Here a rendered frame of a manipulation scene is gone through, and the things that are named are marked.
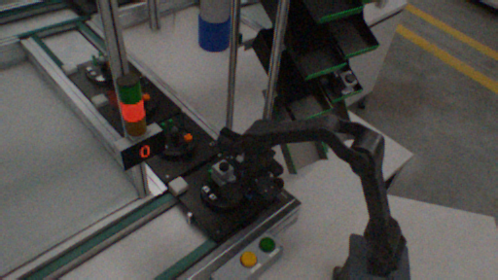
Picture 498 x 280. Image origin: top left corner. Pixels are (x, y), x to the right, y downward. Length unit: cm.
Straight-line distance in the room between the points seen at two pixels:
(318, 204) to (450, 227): 43
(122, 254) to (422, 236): 93
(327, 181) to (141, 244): 67
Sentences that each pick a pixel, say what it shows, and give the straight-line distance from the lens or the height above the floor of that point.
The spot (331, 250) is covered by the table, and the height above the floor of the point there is 86.
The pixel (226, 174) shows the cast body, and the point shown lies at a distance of 113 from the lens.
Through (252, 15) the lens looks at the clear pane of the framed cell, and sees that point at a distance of 218.
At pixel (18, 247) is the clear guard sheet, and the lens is 116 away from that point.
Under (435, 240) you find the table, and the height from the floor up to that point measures 86.
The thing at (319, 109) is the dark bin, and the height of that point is 120.
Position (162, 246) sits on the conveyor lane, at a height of 92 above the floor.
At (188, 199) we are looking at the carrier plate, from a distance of 122.
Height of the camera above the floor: 196
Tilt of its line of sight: 45 degrees down
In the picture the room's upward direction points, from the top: 6 degrees clockwise
